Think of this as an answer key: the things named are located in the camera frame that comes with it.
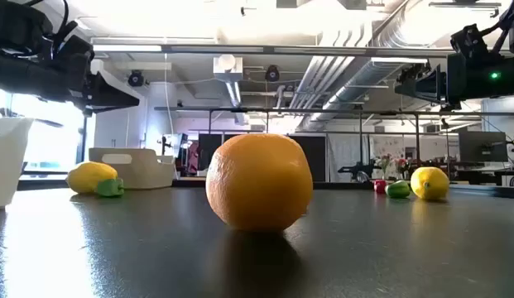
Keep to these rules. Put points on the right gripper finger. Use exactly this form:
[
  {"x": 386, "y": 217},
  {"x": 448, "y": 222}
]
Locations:
[
  {"x": 430, "y": 87},
  {"x": 434, "y": 100}
]

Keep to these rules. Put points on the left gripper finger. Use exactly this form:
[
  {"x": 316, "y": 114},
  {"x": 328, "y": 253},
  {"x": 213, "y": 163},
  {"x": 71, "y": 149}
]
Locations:
[
  {"x": 111, "y": 107},
  {"x": 111, "y": 93}
]

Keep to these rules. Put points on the yellow lemon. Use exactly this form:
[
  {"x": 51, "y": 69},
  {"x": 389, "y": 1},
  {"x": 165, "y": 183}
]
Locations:
[
  {"x": 87, "y": 174},
  {"x": 429, "y": 183}
]

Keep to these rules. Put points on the small green pepper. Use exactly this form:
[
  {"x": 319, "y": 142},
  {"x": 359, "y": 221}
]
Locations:
[
  {"x": 398, "y": 189},
  {"x": 110, "y": 187}
]

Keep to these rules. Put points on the small red pepper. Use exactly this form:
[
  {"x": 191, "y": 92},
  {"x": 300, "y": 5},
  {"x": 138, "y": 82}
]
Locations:
[{"x": 380, "y": 186}]

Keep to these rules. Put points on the black background robot arm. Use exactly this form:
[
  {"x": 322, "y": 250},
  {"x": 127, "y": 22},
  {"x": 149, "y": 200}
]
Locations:
[{"x": 356, "y": 169}]

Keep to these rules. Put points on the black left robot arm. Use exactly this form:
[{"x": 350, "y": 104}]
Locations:
[{"x": 16, "y": 25}]

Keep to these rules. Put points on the black ceiling spotlight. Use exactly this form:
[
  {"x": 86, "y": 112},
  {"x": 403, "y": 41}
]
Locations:
[{"x": 451, "y": 107}]

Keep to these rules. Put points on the long ceiling light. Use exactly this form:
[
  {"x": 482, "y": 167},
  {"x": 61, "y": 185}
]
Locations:
[{"x": 128, "y": 48}]

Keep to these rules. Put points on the dark background monitor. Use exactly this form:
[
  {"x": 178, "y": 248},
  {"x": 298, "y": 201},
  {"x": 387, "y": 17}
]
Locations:
[{"x": 483, "y": 147}]

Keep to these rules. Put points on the small white plastic basket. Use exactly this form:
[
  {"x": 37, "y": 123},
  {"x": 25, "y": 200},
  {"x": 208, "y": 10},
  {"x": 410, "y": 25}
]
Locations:
[{"x": 136, "y": 169}]

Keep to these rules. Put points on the flower vase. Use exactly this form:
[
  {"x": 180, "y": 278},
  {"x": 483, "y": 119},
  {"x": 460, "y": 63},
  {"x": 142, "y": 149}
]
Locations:
[
  {"x": 402, "y": 164},
  {"x": 384, "y": 162}
]

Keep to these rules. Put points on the large white plastic basket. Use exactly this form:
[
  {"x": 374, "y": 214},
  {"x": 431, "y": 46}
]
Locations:
[{"x": 8, "y": 165}]

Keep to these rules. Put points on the white curtain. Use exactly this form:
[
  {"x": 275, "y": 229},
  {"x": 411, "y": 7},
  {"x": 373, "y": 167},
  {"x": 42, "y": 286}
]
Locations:
[{"x": 347, "y": 157}]

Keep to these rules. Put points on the white ceiling pipes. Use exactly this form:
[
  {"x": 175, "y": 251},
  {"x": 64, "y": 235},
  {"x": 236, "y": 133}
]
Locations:
[{"x": 323, "y": 78}]

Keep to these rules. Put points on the black metal rack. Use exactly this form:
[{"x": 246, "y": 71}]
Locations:
[{"x": 323, "y": 111}]

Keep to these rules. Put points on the white ceiling box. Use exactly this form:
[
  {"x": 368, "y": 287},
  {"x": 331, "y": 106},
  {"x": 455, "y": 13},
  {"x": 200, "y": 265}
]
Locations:
[{"x": 227, "y": 66}]

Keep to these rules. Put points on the black partition panel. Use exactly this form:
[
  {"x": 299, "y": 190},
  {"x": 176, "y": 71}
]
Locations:
[{"x": 310, "y": 159}]

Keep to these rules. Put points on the black table mat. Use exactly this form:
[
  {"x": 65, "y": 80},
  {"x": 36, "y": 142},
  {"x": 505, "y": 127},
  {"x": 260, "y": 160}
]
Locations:
[{"x": 116, "y": 256}]

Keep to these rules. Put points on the grey overhead metal beam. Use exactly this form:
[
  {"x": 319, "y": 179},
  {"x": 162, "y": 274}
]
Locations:
[{"x": 281, "y": 50}]

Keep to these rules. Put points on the large orange citrus fruit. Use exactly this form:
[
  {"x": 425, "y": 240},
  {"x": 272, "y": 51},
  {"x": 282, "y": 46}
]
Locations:
[{"x": 258, "y": 182}]

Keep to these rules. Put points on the black hanging camera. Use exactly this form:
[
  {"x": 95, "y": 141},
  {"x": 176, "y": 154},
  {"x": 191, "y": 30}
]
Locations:
[{"x": 411, "y": 71}]

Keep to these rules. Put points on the round black ceiling camera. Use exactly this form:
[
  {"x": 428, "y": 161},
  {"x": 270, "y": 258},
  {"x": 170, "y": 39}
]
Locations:
[
  {"x": 135, "y": 78},
  {"x": 272, "y": 73}
]

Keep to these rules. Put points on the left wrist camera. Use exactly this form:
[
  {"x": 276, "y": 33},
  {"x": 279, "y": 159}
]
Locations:
[{"x": 74, "y": 51}]

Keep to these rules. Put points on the silver ventilation duct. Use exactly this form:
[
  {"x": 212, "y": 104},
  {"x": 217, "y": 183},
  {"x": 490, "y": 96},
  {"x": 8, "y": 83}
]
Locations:
[{"x": 356, "y": 87}]

